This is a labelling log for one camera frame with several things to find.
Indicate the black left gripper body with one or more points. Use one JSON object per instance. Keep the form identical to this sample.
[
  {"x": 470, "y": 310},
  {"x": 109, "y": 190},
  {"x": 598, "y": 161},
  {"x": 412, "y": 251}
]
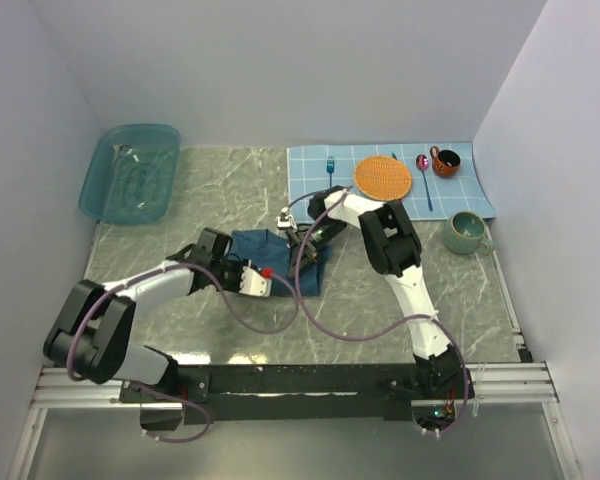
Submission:
[{"x": 228, "y": 273}]

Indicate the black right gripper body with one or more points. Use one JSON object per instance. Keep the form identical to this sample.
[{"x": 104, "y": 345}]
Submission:
[{"x": 321, "y": 236}]

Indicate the blue t shirt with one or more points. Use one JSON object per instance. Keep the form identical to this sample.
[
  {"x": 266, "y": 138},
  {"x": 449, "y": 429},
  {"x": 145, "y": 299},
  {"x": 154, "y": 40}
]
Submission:
[{"x": 268, "y": 250}]

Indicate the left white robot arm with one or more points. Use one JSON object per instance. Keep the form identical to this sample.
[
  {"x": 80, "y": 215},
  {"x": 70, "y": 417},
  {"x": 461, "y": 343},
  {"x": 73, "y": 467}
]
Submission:
[{"x": 91, "y": 334}]

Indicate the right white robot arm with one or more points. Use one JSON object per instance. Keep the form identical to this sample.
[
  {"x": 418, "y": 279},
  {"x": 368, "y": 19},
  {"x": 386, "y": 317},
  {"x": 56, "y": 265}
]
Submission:
[{"x": 394, "y": 251}]

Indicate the blue fork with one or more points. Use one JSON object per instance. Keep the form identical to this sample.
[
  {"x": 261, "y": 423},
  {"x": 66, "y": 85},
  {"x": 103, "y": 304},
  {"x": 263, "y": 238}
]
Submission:
[{"x": 330, "y": 168}]

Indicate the orange woven round trivet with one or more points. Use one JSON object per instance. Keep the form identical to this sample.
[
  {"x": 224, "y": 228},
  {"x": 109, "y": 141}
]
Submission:
[{"x": 374, "y": 176}]

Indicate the iridescent spoon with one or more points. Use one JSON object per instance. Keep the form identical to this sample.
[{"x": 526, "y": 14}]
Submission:
[{"x": 422, "y": 164}]

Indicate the blue checked placemat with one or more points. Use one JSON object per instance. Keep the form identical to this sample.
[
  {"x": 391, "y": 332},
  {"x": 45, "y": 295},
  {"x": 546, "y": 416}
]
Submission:
[{"x": 462, "y": 192}]

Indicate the orange black mug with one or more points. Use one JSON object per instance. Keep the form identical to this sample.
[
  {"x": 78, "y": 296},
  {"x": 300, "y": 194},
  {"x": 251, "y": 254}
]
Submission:
[{"x": 445, "y": 162}]

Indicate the teal plastic bin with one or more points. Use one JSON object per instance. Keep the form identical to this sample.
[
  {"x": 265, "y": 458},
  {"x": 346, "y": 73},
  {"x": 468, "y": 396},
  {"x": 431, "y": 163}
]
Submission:
[{"x": 131, "y": 174}]

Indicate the green ceramic mug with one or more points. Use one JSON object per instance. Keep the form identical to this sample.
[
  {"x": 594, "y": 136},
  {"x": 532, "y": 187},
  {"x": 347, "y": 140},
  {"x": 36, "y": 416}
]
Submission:
[{"x": 465, "y": 233}]

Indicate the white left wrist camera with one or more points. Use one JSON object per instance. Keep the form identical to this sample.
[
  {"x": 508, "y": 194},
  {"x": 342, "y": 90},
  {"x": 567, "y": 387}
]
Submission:
[{"x": 253, "y": 283}]

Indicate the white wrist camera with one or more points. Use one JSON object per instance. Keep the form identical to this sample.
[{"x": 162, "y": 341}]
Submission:
[
  {"x": 253, "y": 283},
  {"x": 285, "y": 220}
]

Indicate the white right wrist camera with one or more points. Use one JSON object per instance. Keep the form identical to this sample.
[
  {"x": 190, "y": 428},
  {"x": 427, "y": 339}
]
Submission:
[{"x": 285, "y": 220}]

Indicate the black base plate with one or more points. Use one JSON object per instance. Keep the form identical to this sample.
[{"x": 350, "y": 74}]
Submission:
[{"x": 294, "y": 392}]

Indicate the aluminium rail frame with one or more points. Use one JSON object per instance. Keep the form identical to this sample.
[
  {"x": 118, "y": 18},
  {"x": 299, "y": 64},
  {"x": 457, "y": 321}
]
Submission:
[{"x": 511, "y": 430}]

